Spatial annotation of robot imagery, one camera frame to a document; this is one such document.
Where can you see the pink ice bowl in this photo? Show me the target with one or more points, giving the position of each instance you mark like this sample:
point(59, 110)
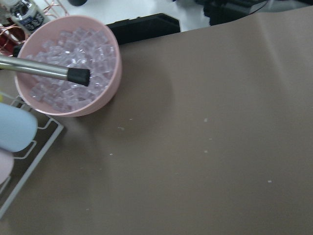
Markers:
point(51, 30)

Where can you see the blue plastic cup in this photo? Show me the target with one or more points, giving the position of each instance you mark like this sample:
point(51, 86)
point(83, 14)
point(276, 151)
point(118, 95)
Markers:
point(18, 128)

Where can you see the pink plastic cup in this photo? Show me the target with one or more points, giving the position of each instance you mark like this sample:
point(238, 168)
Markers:
point(6, 164)

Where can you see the small labelled bottle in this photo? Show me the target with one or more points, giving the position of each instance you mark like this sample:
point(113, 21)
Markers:
point(27, 14)

